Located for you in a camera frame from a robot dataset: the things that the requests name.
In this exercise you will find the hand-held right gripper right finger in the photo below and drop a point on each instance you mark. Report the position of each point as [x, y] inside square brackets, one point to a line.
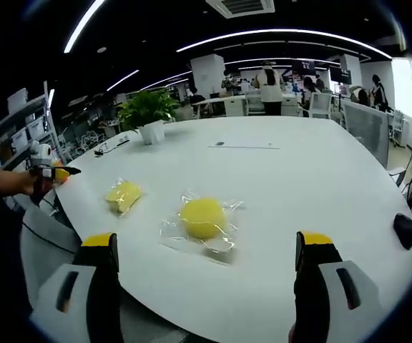
[320, 289]

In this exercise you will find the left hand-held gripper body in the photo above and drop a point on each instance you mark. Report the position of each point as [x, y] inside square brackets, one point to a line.
[41, 151]

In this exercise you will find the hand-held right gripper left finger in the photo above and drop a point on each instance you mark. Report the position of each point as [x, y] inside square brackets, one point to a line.
[98, 286]

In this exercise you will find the yellow snack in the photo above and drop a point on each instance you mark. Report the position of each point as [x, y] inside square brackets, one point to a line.
[123, 197]

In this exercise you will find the person's left hand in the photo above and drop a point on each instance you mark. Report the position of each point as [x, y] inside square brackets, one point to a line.
[20, 182]

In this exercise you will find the white storage shelf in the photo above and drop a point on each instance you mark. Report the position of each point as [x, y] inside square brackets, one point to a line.
[20, 128]

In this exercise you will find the black computer mouse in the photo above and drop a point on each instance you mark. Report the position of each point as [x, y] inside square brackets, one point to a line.
[405, 229]

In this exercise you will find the green potted plant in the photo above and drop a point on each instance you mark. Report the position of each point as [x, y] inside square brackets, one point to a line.
[148, 114]

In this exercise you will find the grey office chair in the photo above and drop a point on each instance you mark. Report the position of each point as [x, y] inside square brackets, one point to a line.
[368, 134]

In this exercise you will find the white mesh chair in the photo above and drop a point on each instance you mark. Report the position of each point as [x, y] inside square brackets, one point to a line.
[319, 104]

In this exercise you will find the ceiling air vent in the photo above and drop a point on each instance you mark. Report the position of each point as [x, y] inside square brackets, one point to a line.
[241, 8]

